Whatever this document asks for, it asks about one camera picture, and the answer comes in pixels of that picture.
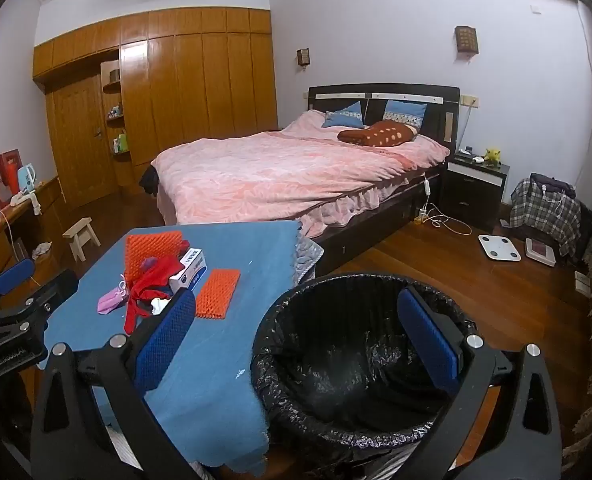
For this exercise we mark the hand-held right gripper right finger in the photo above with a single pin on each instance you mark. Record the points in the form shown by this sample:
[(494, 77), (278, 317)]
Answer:
[(428, 340)]

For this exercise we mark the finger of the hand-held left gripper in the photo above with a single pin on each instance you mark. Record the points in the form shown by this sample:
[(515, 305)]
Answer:
[(13, 272), (53, 290)]

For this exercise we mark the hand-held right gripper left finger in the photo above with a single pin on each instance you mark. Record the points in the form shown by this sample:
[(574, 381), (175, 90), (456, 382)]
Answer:
[(168, 340)]

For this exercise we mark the small pink cloth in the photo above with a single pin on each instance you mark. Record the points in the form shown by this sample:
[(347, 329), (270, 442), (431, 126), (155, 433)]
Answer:
[(110, 302)]

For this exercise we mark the red mesh cloth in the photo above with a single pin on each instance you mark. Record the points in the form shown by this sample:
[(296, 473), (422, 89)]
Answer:
[(148, 285)]

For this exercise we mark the waste bin with black bag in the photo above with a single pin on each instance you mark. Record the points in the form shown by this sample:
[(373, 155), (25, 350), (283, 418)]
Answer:
[(336, 360)]

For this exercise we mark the white rag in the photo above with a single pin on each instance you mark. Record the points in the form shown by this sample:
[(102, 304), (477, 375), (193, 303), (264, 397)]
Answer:
[(42, 250)]

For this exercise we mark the blue tablecloth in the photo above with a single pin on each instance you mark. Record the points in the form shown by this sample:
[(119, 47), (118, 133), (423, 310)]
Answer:
[(216, 360)]

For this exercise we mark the small wooden stool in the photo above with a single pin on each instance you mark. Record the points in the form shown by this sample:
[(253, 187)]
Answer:
[(81, 235)]

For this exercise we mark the wooden desk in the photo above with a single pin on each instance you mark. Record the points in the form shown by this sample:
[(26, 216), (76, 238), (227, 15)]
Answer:
[(46, 210)]

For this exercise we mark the white cardboard box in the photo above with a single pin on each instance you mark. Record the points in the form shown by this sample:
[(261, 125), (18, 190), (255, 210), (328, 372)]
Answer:
[(191, 267)]

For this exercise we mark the light blue kettle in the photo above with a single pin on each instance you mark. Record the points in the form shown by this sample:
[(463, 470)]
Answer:
[(26, 177)]

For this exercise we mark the red poster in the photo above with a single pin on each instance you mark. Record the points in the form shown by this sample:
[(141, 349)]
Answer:
[(1, 175)]

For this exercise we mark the white bathroom scale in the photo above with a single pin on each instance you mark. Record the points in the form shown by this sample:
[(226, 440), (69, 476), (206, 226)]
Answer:
[(499, 247)]

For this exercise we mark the floor power strip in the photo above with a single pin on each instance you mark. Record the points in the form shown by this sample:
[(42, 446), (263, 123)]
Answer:
[(420, 215)]

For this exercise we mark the white and red scale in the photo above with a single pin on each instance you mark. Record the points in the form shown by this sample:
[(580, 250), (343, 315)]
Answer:
[(540, 251)]

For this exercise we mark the grey quilted cloth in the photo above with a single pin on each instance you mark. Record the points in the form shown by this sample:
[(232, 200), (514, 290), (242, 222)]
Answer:
[(308, 257)]

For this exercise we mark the dark nightstand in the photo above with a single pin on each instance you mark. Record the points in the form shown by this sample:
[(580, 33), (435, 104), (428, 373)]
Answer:
[(470, 200)]

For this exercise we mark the black cloth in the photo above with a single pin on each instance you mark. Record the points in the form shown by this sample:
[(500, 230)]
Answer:
[(151, 180)]

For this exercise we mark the wooden door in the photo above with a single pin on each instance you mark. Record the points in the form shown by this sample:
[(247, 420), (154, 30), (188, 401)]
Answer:
[(81, 140)]

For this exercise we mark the plaid cloth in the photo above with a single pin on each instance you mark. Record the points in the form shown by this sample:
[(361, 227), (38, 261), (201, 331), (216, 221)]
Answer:
[(540, 215)]

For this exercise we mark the yellow plush toy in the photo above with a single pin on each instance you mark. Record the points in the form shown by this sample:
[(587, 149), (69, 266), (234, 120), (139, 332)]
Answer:
[(491, 155)]

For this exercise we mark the pink blanket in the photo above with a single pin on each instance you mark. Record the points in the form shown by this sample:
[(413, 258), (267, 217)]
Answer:
[(276, 175)]

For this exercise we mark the black bag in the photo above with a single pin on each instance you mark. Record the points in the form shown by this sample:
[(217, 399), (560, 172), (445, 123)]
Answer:
[(550, 184)]

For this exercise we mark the brown dotted pillow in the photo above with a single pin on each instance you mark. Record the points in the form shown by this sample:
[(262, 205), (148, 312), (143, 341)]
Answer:
[(375, 134)]

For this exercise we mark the blue pillow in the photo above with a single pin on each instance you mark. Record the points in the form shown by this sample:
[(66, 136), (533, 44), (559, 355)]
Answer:
[(343, 116), (405, 112)]

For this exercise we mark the dark wooden bed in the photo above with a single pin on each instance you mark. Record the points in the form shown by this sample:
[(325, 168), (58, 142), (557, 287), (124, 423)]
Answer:
[(400, 95)]

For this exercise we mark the wooden wardrobe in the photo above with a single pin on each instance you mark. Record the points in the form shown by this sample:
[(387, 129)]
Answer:
[(201, 85)]

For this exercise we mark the beige wall socket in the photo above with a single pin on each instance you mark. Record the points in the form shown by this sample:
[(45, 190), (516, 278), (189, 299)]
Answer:
[(469, 100)]

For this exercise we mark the wooden wall lamp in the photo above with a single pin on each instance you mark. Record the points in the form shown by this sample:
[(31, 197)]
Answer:
[(466, 40), (303, 57)]

